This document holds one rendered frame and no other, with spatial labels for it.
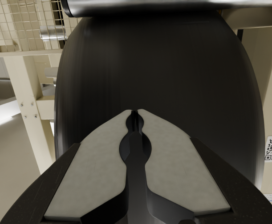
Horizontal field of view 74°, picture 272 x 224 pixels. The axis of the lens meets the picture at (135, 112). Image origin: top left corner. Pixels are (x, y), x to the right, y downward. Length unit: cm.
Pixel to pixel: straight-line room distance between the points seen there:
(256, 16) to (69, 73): 38
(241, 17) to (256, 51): 9
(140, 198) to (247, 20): 42
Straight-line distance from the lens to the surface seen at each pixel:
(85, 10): 30
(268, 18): 44
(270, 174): 60
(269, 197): 66
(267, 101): 48
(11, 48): 103
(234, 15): 55
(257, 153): 27
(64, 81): 26
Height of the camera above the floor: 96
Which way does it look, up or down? 22 degrees up
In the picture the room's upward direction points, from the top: 177 degrees clockwise
